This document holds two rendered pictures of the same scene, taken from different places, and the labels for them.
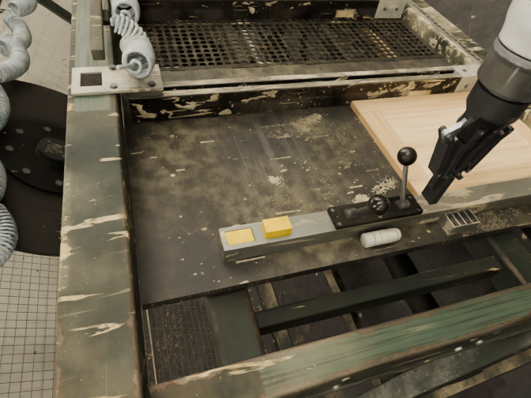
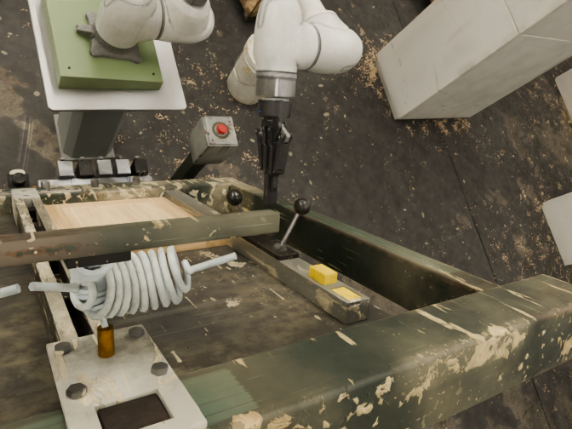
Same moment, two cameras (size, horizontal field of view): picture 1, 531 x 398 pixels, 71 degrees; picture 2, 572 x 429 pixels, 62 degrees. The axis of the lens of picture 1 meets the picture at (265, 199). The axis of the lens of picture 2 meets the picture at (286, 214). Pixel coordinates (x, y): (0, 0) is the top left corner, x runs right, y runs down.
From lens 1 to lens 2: 1.02 m
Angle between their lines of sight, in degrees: 84
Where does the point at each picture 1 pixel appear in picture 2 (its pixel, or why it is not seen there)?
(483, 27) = not seen: outside the picture
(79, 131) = (311, 381)
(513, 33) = (287, 63)
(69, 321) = (539, 309)
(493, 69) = (286, 86)
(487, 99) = (287, 105)
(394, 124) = not seen: hidden behind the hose
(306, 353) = (419, 261)
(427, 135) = not seen: hidden behind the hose
